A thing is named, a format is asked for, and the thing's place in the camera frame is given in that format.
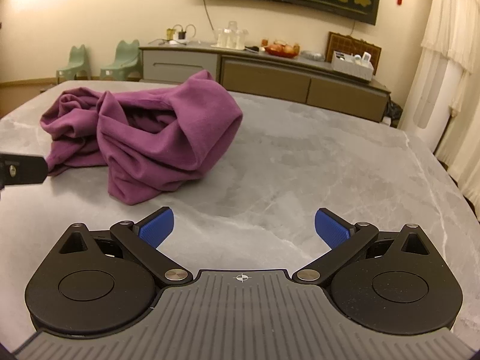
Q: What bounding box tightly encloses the grey and brown sideboard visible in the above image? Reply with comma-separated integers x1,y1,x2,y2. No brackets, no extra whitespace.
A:
138,40,393,123

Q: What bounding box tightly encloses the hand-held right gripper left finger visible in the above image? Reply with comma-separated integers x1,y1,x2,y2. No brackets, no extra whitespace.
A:
59,207,194,284

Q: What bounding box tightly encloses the green plastic chair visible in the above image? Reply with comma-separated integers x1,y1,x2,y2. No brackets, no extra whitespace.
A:
99,39,143,82
56,44,93,84

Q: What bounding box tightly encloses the white storage basket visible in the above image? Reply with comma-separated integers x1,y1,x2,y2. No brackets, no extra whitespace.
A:
331,50,375,82

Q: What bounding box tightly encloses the white lace curtain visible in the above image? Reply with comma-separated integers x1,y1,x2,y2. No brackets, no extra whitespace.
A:
420,0,480,211

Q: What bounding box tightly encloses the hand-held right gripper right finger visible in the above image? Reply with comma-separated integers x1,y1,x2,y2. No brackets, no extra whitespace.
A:
292,207,431,284

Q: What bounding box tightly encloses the white standing air conditioner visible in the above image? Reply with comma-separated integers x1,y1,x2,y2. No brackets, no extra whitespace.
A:
398,59,466,147

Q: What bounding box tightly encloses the purple garment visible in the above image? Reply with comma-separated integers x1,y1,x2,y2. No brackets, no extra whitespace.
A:
39,69,244,206

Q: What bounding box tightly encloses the wooden framed board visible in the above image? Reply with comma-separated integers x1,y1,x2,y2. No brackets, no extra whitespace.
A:
325,31,382,64

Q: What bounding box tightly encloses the red fruit plate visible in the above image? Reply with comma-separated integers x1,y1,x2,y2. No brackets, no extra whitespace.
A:
261,39,301,59

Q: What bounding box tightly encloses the tray of glass cups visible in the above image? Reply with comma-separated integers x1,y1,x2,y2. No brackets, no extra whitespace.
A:
210,21,250,50

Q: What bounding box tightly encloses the dark bottle with clear tubes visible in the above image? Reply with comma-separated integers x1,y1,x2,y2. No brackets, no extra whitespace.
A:
166,24,198,44

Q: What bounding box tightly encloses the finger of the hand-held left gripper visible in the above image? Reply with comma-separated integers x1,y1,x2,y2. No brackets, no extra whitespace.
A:
0,153,50,187

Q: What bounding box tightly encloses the black bag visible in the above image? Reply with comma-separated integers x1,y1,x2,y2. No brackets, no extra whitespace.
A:
382,97,404,127

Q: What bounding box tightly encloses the black wall cable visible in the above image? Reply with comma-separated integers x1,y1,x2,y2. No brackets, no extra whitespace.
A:
202,0,215,31

